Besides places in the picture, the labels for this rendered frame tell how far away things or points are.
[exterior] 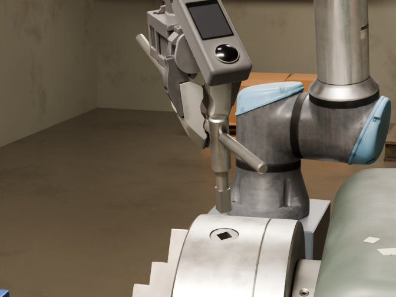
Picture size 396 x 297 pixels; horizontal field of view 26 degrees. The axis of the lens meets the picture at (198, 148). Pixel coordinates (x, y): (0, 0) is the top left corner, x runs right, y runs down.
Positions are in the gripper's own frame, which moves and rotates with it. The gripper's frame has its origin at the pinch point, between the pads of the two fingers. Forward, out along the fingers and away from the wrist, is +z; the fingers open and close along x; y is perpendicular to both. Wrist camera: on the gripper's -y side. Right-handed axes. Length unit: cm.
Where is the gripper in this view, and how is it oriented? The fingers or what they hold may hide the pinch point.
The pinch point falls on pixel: (207, 139)
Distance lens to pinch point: 97.2
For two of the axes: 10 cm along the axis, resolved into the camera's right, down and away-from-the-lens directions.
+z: 0.5, 9.0, 4.4
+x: -9.1, 2.2, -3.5
